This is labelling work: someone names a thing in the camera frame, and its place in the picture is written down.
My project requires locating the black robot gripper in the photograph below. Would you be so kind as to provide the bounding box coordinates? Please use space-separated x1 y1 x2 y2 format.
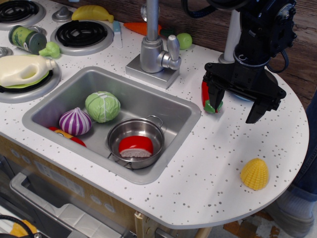
204 60 286 123

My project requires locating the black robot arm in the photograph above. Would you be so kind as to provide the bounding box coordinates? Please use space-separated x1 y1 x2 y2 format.
203 0 297 123

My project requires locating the small steel pan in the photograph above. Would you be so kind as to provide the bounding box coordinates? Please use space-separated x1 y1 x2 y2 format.
106 115 165 169

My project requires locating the red and white toy sushi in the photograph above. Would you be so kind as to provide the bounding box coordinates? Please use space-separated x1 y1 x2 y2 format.
118 136 154 158

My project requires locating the blue round dish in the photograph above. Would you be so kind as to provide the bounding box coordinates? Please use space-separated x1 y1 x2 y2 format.
232 92 253 102

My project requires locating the red toy chili pepper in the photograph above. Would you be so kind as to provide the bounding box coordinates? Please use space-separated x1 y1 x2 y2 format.
201 81 223 114

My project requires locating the yellow toy corn piece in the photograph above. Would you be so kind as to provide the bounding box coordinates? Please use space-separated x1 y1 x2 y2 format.
240 158 269 190

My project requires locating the green toy lime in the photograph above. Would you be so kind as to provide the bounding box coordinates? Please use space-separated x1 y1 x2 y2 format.
176 33 193 50

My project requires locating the silver toy faucet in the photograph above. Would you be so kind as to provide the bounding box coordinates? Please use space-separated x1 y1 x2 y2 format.
125 0 181 89

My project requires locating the steel sink basin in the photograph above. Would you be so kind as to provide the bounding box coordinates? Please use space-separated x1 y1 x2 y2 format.
22 66 201 184

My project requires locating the person leg in jeans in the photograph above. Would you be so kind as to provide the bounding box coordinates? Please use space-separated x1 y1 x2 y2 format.
291 88 317 199

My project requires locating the orange toy carrot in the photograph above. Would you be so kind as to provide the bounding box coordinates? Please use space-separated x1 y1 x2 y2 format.
123 22 175 38

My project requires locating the grey shoe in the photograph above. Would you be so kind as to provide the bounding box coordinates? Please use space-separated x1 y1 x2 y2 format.
265 189 317 238

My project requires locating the green toy cabbage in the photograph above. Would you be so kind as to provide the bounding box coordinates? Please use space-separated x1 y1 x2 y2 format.
85 91 121 123

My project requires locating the blue and white toy knife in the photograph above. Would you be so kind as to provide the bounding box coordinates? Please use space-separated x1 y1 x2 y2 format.
113 20 123 49

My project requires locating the purple toy onion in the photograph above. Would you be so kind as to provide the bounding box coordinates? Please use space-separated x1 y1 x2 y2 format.
59 107 92 136

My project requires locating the black stove burner center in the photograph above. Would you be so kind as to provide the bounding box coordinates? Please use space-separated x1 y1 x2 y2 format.
50 20 114 56

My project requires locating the black stove burner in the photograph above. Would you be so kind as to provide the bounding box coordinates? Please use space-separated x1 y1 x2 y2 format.
50 20 114 56
0 0 46 31

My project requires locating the yellow toy banana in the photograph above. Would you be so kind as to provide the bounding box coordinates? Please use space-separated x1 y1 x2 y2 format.
71 5 114 23

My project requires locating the red and yellow toy ketchup bottle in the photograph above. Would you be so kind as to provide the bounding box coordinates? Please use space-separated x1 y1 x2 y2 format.
48 126 86 147

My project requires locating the green toy broccoli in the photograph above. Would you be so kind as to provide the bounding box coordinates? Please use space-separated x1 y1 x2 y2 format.
39 42 60 58

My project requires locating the silver stove knob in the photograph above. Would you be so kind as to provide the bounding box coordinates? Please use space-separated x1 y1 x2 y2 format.
52 6 73 23
0 47 13 58

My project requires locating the green toy plate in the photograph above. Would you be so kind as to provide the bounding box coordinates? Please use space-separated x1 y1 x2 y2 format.
1 70 53 90

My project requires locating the cream toy milk jug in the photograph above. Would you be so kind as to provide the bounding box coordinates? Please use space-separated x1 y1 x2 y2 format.
0 55 57 86

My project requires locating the green toy spice can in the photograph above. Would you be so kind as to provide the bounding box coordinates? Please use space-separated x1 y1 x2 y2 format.
8 25 47 55

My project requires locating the black stove burner top left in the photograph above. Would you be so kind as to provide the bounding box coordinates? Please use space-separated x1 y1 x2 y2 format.
0 0 46 31

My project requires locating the stove burner front left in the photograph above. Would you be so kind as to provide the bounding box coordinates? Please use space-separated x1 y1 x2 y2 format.
0 65 61 104

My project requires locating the silver stove knob left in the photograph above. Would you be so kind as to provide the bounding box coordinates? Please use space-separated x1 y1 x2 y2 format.
0 47 13 58

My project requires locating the yellow and black object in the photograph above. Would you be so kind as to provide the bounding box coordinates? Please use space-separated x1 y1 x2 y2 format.
0 215 43 238

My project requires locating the white vertical post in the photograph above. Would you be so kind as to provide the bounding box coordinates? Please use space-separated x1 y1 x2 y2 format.
219 10 241 63

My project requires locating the black cable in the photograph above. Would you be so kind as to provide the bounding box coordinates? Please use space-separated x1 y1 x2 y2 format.
181 0 223 19

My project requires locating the silver oven door handle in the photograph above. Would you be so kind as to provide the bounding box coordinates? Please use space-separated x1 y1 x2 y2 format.
10 173 131 238

